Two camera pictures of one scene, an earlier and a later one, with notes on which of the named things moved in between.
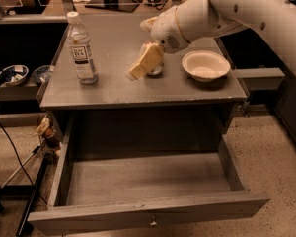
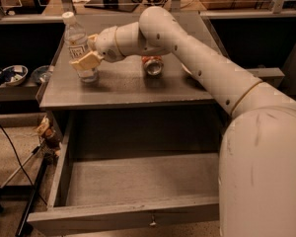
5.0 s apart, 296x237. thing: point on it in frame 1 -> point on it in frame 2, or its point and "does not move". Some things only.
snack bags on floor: [49, 136] does not move
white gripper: [167, 31] -> [107, 43]
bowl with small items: [13, 75] does not move
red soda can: [157, 73] does not move
